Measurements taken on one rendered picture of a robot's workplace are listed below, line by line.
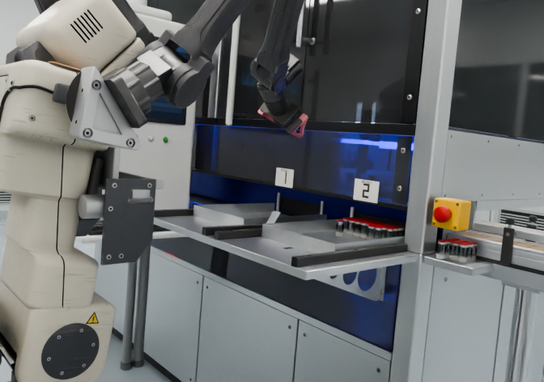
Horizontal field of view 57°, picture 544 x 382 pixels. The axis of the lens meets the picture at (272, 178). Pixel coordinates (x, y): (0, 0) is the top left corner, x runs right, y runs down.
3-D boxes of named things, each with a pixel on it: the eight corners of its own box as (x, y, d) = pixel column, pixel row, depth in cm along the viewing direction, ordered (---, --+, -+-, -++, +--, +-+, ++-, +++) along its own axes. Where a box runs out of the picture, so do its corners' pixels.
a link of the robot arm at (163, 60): (128, 62, 83) (150, 81, 82) (174, 35, 88) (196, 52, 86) (133, 99, 91) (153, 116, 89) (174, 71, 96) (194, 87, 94)
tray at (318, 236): (345, 229, 157) (346, 218, 156) (417, 247, 137) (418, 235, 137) (261, 236, 134) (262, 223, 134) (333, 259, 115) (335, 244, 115)
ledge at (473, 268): (452, 258, 136) (452, 251, 136) (499, 269, 126) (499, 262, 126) (422, 263, 127) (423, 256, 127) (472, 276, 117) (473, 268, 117)
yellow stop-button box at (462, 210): (445, 224, 129) (448, 197, 129) (472, 230, 124) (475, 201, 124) (430, 226, 125) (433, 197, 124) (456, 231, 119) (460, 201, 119)
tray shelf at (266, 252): (264, 215, 186) (264, 210, 186) (432, 258, 134) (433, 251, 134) (145, 220, 154) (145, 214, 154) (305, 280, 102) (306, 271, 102)
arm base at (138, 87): (82, 82, 84) (112, 79, 75) (121, 59, 87) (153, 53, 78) (109, 125, 87) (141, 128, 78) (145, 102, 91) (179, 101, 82)
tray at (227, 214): (273, 212, 182) (274, 202, 182) (325, 225, 163) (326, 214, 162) (193, 215, 160) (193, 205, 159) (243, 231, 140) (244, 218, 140)
